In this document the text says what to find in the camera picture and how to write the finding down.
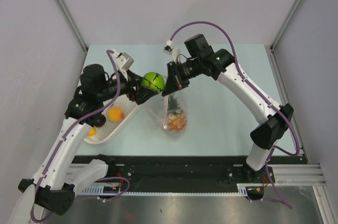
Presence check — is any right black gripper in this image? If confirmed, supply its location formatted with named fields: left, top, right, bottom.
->
left=162, top=57, right=202, bottom=97

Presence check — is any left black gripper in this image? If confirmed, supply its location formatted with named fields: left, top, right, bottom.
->
left=97, top=68, right=157, bottom=105

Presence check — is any green toy watermelon ball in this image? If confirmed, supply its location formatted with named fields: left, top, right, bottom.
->
left=142, top=72, right=165, bottom=94

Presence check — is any clear zip top bag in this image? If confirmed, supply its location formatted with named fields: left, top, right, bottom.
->
left=144, top=74, right=189, bottom=141

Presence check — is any orange toy pineapple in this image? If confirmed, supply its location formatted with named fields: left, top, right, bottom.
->
left=167, top=95, right=187, bottom=132

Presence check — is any toy peach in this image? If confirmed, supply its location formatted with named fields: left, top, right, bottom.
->
left=106, top=106, right=125, bottom=123

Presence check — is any toy orange mango slice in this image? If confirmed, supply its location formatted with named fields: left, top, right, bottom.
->
left=88, top=127, right=96, bottom=136

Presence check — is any toy chocolate donut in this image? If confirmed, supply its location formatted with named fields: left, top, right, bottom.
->
left=95, top=114, right=106, bottom=128

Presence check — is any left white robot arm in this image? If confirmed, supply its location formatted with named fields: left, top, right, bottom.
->
left=16, top=64, right=159, bottom=223

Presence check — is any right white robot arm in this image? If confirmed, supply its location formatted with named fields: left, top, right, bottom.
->
left=162, top=34, right=294, bottom=182

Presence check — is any white perforated plastic basket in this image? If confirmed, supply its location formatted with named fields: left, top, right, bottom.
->
left=84, top=95, right=139, bottom=145

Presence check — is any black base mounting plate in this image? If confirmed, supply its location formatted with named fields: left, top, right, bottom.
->
left=71, top=155, right=308, bottom=200

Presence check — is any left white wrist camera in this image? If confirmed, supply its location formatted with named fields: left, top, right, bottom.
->
left=112, top=49, right=134, bottom=80

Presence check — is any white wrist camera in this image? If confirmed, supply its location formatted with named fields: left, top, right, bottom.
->
left=163, top=40, right=181, bottom=62
left=112, top=49, right=134, bottom=80

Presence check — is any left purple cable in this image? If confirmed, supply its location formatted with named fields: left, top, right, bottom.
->
left=29, top=49, right=130, bottom=222

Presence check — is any purple cable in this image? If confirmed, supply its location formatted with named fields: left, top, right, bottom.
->
left=29, top=49, right=130, bottom=222
left=171, top=21, right=300, bottom=209

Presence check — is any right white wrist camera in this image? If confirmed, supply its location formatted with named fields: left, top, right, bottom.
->
left=163, top=40, right=181, bottom=62

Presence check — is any white slotted cable duct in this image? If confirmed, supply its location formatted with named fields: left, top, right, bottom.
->
left=79, top=182, right=247, bottom=197

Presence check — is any left aluminium frame post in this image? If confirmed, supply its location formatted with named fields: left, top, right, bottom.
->
left=55, top=0, right=89, bottom=53

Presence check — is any aluminium frame post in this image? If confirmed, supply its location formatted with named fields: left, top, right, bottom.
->
left=55, top=0, right=89, bottom=53
left=270, top=0, right=304, bottom=51

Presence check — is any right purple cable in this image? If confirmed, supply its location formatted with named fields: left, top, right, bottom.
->
left=171, top=21, right=300, bottom=209

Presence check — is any right aluminium frame post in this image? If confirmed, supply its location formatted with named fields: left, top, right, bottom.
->
left=270, top=0, right=304, bottom=51

